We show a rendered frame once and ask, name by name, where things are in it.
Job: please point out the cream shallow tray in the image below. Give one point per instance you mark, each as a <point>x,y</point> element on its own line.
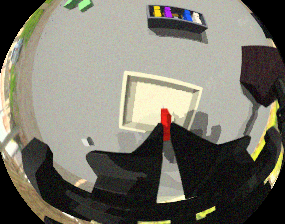
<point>142,97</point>

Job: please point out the small green block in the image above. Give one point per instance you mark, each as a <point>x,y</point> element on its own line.
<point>71,4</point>

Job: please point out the light green flat block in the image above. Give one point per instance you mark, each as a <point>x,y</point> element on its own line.
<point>84,5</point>

